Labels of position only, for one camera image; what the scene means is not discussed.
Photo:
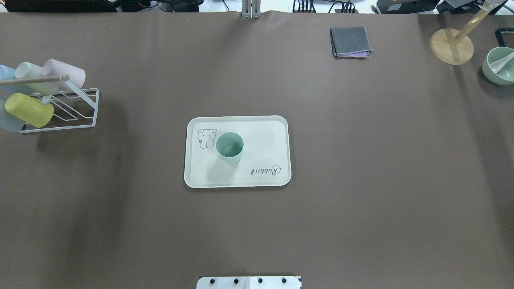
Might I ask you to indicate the cream rabbit tray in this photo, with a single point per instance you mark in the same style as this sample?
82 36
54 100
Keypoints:
265 158

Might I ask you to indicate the green cup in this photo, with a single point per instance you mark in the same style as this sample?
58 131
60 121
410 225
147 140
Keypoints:
230 147

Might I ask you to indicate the wooden cup tree stand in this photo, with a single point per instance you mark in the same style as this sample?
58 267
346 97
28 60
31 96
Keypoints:
455 47

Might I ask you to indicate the pink cup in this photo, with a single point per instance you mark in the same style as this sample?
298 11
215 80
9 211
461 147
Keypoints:
54 67

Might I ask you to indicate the yellow cup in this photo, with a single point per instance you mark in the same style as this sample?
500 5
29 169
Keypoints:
29 109

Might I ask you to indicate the cream white cup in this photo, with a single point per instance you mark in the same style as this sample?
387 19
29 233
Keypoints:
27 70

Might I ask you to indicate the light blue cup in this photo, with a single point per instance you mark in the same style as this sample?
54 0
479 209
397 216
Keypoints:
8 73

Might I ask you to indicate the grey folded cloth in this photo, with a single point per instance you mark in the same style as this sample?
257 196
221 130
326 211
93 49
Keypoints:
350 42

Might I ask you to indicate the white ceramic spoon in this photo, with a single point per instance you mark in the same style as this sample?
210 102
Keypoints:
497 66

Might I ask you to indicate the green bowl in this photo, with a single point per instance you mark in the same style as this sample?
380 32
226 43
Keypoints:
499 75

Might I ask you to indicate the aluminium frame post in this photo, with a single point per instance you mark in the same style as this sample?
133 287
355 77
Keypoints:
251 9

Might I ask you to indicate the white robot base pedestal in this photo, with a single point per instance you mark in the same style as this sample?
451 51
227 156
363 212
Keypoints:
250 282

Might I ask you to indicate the white wire cup rack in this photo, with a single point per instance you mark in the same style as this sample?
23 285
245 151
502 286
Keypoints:
74 108

